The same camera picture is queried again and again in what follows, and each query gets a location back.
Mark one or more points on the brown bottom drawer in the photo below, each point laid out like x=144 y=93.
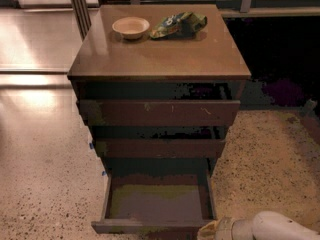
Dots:
x=168 y=206

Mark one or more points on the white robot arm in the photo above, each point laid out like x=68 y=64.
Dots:
x=265 y=225

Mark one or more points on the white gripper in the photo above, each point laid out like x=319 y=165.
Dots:
x=224 y=230

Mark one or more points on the brown wooden drawer cabinet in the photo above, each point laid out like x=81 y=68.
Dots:
x=207 y=66

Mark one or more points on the green chip bag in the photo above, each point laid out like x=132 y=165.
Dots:
x=181 y=25

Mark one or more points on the brown middle drawer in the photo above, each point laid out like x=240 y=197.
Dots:
x=159 y=148

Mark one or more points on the brown top drawer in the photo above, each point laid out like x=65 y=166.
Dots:
x=158 y=113

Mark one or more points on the white bowl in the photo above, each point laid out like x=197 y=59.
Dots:
x=131 y=28

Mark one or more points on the brown drawer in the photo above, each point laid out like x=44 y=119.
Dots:
x=159 y=148
x=158 y=113
x=168 y=206

